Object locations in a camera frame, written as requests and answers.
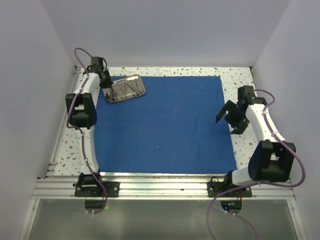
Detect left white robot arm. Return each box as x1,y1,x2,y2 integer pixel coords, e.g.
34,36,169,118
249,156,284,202
65,56,112,197

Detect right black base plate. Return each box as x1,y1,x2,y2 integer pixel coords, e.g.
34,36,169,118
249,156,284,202
206,175,253,198

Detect purple cable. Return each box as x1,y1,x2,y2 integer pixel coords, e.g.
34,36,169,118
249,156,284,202
206,89,307,240
66,47,108,215

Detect blue surgical cloth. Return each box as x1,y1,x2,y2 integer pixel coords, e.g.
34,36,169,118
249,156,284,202
94,76,237,174

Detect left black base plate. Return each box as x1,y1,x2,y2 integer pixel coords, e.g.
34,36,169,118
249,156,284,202
72,181,120,198

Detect steel forceps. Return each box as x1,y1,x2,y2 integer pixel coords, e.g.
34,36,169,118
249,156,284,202
119,82,128,96

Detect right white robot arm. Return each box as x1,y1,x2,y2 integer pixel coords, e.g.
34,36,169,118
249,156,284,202
216,85,296,197

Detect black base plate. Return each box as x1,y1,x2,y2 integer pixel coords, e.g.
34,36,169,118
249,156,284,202
206,175,253,198
72,181,120,198

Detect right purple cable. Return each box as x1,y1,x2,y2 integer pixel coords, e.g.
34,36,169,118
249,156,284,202
206,89,307,240

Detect aluminium front rail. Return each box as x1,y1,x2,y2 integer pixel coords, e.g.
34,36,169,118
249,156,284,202
31,176,297,201

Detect steel surgical scissors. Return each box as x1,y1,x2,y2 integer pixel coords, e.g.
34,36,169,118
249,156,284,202
128,80,143,97

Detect steel instrument tray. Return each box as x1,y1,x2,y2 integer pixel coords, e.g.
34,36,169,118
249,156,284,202
102,74,146,104

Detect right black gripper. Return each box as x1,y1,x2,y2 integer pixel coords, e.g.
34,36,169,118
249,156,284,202
216,100,250,135

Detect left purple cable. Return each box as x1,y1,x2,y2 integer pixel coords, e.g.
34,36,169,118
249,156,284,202
66,47,108,215

